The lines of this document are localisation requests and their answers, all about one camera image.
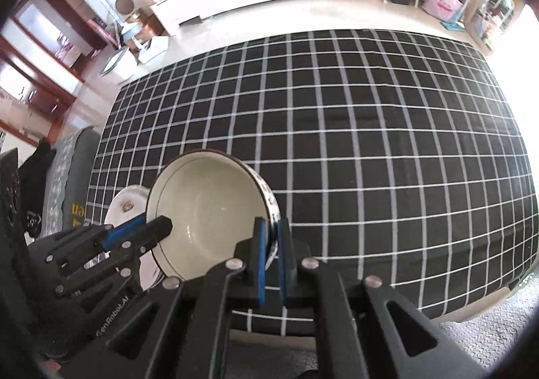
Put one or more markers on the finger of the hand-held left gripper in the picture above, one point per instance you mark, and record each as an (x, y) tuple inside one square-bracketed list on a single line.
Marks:
[(153, 231), (122, 233)]

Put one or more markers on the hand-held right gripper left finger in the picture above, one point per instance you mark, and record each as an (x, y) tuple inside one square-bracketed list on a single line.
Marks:
[(262, 265)]

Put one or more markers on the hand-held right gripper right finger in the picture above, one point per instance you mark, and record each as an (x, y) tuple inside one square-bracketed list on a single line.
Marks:
[(282, 265)]

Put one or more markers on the white plate with brown print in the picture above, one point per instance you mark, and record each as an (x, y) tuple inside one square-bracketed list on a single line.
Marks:
[(126, 198)]

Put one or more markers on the dark rimmed dotted bowl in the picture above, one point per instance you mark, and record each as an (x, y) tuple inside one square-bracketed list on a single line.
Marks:
[(202, 202)]

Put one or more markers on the grey sofa cover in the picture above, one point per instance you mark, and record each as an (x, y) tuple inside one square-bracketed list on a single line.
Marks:
[(75, 168)]

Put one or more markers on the black garment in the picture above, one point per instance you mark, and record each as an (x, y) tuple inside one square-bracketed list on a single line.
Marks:
[(38, 170)]

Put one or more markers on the black checked tablecloth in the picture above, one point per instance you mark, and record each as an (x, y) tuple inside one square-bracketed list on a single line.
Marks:
[(358, 151)]

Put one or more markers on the red brown door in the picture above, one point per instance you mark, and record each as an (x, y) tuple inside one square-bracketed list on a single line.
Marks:
[(42, 103)]

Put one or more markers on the white storage bin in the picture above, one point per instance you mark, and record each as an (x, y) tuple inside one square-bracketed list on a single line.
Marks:
[(122, 63)]

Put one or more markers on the white cardboard box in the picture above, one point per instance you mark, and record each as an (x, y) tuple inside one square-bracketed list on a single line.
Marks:
[(153, 48)]

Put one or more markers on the light blue broom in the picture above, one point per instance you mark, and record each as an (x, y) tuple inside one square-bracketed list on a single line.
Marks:
[(131, 30)]

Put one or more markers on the brown cardboard boxes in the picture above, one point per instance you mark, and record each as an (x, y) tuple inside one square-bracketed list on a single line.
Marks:
[(153, 25)]

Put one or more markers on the pink bag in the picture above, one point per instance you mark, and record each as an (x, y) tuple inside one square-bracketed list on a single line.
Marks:
[(442, 4)]

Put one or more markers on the small cluttered shelf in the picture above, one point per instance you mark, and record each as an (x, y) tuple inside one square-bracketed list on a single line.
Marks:
[(492, 12)]

